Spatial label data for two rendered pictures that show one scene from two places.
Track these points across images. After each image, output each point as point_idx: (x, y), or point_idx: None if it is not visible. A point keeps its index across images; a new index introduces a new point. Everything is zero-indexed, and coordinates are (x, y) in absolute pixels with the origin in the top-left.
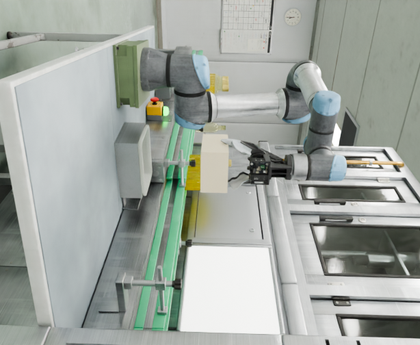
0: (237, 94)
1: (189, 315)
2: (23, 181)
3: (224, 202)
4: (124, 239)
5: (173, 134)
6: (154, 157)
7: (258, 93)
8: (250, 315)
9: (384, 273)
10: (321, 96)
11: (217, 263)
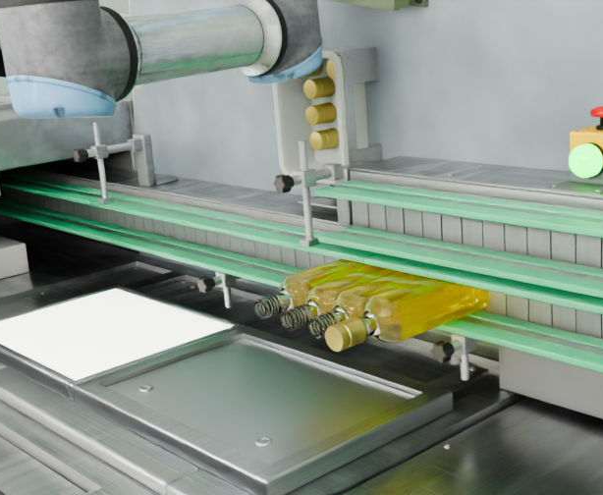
0: (201, 10)
1: (121, 296)
2: None
3: (287, 397)
4: (246, 192)
5: (473, 196)
6: (368, 164)
7: (155, 14)
8: (31, 323)
9: None
10: None
11: (148, 333)
